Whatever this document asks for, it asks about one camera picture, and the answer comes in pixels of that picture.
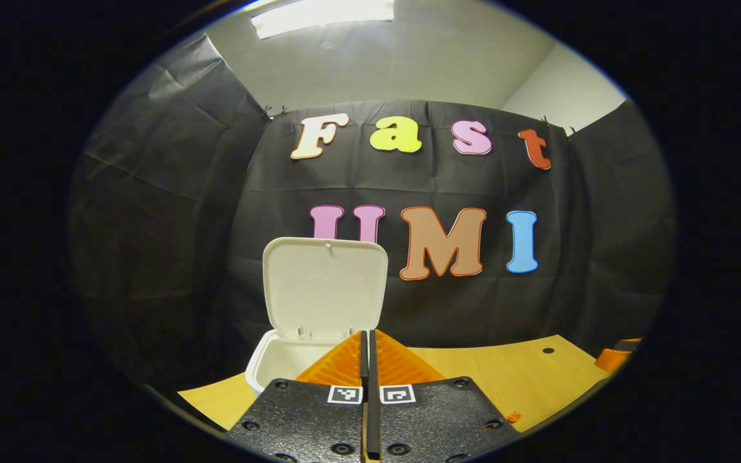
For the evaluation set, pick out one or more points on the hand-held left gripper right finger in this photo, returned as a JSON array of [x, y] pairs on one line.
[[435, 418]]

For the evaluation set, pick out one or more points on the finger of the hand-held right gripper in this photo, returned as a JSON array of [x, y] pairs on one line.
[[613, 357]]

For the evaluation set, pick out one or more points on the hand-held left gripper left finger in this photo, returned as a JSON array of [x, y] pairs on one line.
[[306, 418]]

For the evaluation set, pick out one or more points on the orange paper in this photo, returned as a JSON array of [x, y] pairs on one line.
[[512, 417]]

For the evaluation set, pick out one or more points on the white desktop garbage bin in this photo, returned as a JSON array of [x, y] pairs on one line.
[[325, 289]]

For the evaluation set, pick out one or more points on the wooden desktop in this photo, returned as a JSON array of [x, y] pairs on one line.
[[512, 373]]

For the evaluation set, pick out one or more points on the black backdrop cloth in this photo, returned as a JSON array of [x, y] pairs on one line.
[[164, 225]]

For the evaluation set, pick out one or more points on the ceiling light panel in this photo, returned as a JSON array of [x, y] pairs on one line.
[[322, 14]]

